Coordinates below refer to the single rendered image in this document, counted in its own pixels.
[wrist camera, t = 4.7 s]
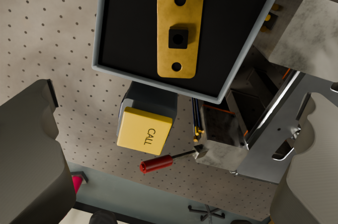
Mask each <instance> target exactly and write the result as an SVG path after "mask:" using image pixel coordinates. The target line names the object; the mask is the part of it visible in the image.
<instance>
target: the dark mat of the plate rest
mask: <svg viewBox="0 0 338 224"><path fill-rule="evenodd" d="M265 2H266V0H203V8H202V17H201V26H200V36H199V45H198V54H197V64H196V73H195V76H194V77H192V78H171V77H161V76H159V75H158V72H157V0H105V7H104V16H103V25H102V34H101V43H100V52H99V61H98V64H99V65H103V66H106V67H110V68H113V69H117V70H120V71H124V72H128V73H131V74H135V75H138V76H142V77H145V78H149V79H152V80H156V81H159V82H163V83H166V84H170V85H173V86H177V87H180V88H184V89H188V90H191V91H195V92H198V93H202V94H205V95H209V96H212V97H218V95H219V93H220V91H221V89H222V87H223V85H224V83H225V81H226V79H227V77H228V75H229V73H230V71H231V69H232V67H233V65H234V63H235V62H236V60H237V58H238V56H239V54H240V52H241V50H242V48H243V46H244V44H245V42H246V40H247V38H248V36H249V34H250V32H251V30H252V28H253V26H254V24H255V22H256V20H257V18H258V16H259V14H260V12H261V10H262V8H263V6H264V4H265Z"/></svg>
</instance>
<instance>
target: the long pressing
mask: <svg viewBox="0 0 338 224"><path fill-rule="evenodd" d="M333 83H334V82H332V81H329V80H326V79H322V78H319V77H316V76H313V75H310V74H307V73H303V72H300V71H297V70H294V69H293V70H292V72H291V73H290V75H289V76H288V77H287V79H286V80H285V82H284V83H283V85H282V86H281V88H280V89H279V91H278V92H277V93H276V95H275V96H274V98H273V99H272V101H271V102H270V104H269V105H268V106H267V108H266V109H265V111H264V112H263V114H262V115H261V117H260V118H259V120H258V121H257V122H256V124H255V125H254V127H253V128H252V130H251V131H250V133H249V134H248V135H247V137H246V138H245V141H246V143H247V146H248V149H249V153H248V154H247V156H246V157H245V158H244V160H243V161H242V162H241V164H240V165H239V166H238V168H237V169H236V170H235V171H229V172H230V173H231V174H233V175H236V176H240V177H244V178H249V179H253V180H257V181H261V182H265V183H269V184H274V185H279V183H280V181H281V179H282V177H283V175H284V173H285V171H286V169H287V167H288V165H289V163H290V161H291V160H292V158H293V156H294V155H297V154H296V151H295V149H294V147H292V148H291V150H290V151H289V152H288V153H287V154H286V155H285V156H284V157H283V158H282V159H276V158H273V157H272V155H273V154H274V153H275V152H276V151H277V150H278V148H279V147H280V146H281V145H282V144H283V142H284V141H285V140H286V139H287V138H291V139H292V138H294V137H292V136H293V134H294V133H295V132H296V131H298V130H301V128H300V127H298V125H299V121H297V120H296V117H297V114H298V111H299V108H300V105H301V103H302V100H303V98H304V96H305V94H306V93H307V92H316V93H320V94H322V95H323V96H324V97H325V98H327V99H328V100H329V101H330V102H332V103H333V104H334V105H335V106H337V107H338V90H335V89H332V88H331V86H332V84H333ZM278 128H280V130H278ZM293 140H295V139H293Z"/></svg>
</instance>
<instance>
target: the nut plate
mask: <svg viewBox="0 0 338 224"><path fill-rule="evenodd" d="M202 8H203V0H186V2H185V4H184V5H183V6H178V5H176V3H175V0H157V72H158V75H159V76H161V77H171V78H192V77H194V76H195V73H196V64H197V54H198V45H199V36H200V26H201V17H202ZM176 34H180V35H182V36H183V38H182V39H181V40H176V39H174V36H175V35H176ZM175 62H178V63H180V64H181V66H182V67H181V69H180V70H174V69H173V68H172V64H173V63H175Z"/></svg>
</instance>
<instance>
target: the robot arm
mask: <svg viewBox="0 0 338 224"><path fill-rule="evenodd" d="M57 107H59V106H58V102H57V98H56V94H55V90H54V87H53V84H52V81H51V79H39V80H37V81H35V82H34V83H32V84H31V85H30V86H28V87H27V88H25V89H24V90H22V91H21V92H20V93H18V94H17V95H15V96H14V97H12V98H11V99H9V100H8V101H7V102H5V103H4V104H2V105H1V106H0V224H59V223H60V222H61V221H62V219H63V218H64V217H65V216H66V215H67V214H68V212H69V211H70V210H71V209H72V208H73V206H74V204H75V202H76V193H75V188H74V184H73V180H72V175H71V173H70V170H69V167H68V164H67V161H66V159H65V156H64V153H63V150H62V147H61V145H60V143H59V142H58V141H57V140H55V139H56V137H57V136H58V134H59V130H58V127H57V124H56V121H55V118H54V116H53V113H54V111H55V110H56V108H57ZM296 120H297V121H299V124H300V126H301V130H300V132H299V134H298V136H297V138H296V140H295V142H294V144H293V147H294V149H295V151H296V154H297V155H294V156H293V158H292V160H291V161H290V163H289V165H288V167H287V169H286V171H285V173H284V175H283V177H282V179H281V181H280V183H279V185H278V187H277V189H276V192H275V195H274V198H273V201H272V204H271V207H270V215H271V218H272V220H273V222H274V223H275V224H338V107H337V106H335V105H334V104H333V103H332V102H330V101H329V100H328V99H327V98H325V97H324V96H323V95H322V94H320V93H316V92H307V93H306V94H305V96H304V98H303V100H302V103H301V105H300V108H299V111H298V114H297V117H296ZM89 224H118V223H117V220H116V217H115V215H114V214H113V213H112V212H111V211H105V210H99V211H96V212H95V213H94V214H93V215H92V216H91V218H90V221H89Z"/></svg>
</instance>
